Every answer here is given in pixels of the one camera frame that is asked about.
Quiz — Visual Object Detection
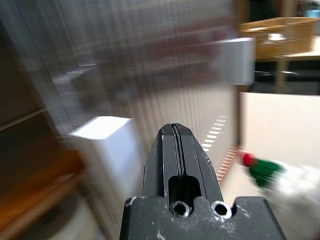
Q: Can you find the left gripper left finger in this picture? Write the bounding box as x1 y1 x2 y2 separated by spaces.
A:
142 123 185 200

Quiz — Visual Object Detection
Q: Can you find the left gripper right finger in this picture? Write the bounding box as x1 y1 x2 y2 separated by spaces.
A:
173 123 223 203

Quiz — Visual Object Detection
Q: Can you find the white block door handle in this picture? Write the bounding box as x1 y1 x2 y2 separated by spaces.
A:
68 115 142 198
217 37 256 86

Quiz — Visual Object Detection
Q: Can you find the ribbed glass door with streak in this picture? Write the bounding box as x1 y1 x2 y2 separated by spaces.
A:
139 0 256 176

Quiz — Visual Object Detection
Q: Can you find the white plush toy striped scarf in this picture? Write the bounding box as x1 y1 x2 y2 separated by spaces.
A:
238 151 320 240

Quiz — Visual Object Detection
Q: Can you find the wooden tabletop cabinet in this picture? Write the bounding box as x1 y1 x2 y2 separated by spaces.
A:
0 0 257 240

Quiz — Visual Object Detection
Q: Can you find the light wooden background table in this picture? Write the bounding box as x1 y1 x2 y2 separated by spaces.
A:
251 48 320 96

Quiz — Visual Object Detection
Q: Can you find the light brown open box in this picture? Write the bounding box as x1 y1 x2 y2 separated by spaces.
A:
239 16 320 60

